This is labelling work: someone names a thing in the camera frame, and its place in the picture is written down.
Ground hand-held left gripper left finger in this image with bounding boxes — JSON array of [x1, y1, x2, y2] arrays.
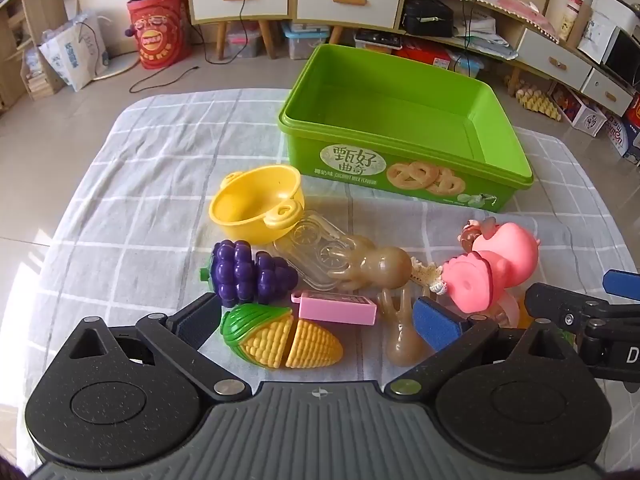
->
[[64, 292, 253, 403]]

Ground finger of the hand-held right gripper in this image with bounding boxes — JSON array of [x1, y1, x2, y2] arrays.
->
[[524, 282, 613, 336], [602, 270, 640, 306]]

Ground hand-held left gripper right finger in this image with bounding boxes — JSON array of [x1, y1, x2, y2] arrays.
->
[[382, 297, 581, 403]]

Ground brown rubber octopus toy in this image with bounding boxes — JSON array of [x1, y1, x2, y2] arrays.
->
[[376, 291, 432, 368], [327, 234, 415, 293]]

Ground purple toy grapes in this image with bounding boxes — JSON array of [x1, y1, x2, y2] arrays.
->
[[200, 240, 299, 308]]

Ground pink toy pig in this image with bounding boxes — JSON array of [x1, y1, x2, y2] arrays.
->
[[440, 220, 542, 317]]

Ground pink toy carton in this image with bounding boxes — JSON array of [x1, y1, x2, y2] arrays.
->
[[291, 291, 378, 327]]

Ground yellow toy corn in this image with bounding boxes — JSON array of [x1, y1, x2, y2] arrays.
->
[[220, 304, 345, 370]]

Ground yellow toy pot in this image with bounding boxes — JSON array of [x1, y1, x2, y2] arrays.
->
[[208, 164, 306, 245]]

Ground green plastic cookie box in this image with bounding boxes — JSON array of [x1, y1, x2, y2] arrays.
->
[[277, 44, 534, 212]]

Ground beige starfish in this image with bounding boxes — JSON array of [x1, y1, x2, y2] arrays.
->
[[410, 255, 448, 297]]

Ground small brown figurine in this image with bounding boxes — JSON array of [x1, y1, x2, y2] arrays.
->
[[459, 216, 498, 253]]

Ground clear plastic tray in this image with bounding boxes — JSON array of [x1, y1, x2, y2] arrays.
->
[[272, 209, 361, 291]]

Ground grey checked cloth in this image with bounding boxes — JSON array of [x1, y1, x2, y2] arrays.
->
[[47, 89, 633, 386]]

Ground white cardboard box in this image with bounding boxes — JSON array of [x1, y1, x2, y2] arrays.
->
[[550, 82, 608, 138]]

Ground white shelf drawer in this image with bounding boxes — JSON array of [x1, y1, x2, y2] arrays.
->
[[517, 27, 596, 91], [582, 67, 636, 117]]

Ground yellow wooden toy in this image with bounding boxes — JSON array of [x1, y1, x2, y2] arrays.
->
[[505, 75, 563, 121]]

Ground small clear box blue lid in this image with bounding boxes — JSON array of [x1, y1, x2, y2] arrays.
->
[[447, 50, 486, 81]]

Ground round white base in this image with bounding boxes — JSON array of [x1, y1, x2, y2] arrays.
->
[[90, 52, 142, 81]]

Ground red snack boxes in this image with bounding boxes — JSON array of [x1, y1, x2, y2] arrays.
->
[[395, 37, 451, 68]]

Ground low wooden shelf unit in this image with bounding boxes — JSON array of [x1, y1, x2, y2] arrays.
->
[[400, 0, 640, 117]]

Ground red printed bucket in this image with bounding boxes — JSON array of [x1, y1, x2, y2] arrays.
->
[[126, 0, 192, 70]]

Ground white paper bag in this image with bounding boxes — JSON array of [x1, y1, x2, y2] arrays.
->
[[39, 10, 108, 92]]

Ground clear storage box blue lid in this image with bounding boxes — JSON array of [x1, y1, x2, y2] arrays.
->
[[282, 22, 331, 61]]

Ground black bag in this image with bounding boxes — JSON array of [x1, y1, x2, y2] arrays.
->
[[402, 0, 455, 38]]

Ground wooden desk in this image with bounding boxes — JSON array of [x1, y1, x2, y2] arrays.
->
[[0, 0, 82, 107]]

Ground black floor cable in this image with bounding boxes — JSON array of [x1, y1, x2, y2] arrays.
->
[[130, 64, 201, 94]]

